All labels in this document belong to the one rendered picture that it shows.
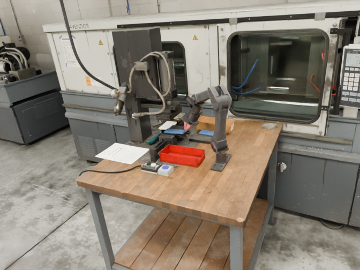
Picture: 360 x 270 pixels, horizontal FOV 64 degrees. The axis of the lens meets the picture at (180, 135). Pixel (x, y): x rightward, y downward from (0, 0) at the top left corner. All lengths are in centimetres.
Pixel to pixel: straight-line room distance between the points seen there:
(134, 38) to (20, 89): 307
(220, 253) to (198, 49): 153
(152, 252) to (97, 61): 189
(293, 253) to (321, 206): 44
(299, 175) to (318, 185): 15
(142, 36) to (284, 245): 185
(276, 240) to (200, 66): 152
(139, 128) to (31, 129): 299
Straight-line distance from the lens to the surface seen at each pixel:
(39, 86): 485
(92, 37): 306
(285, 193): 261
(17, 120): 471
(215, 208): 138
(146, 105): 194
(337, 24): 208
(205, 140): 195
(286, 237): 259
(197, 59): 242
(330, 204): 259
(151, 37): 178
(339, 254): 257
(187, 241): 220
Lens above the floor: 177
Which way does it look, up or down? 25 degrees down
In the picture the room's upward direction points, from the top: 5 degrees counter-clockwise
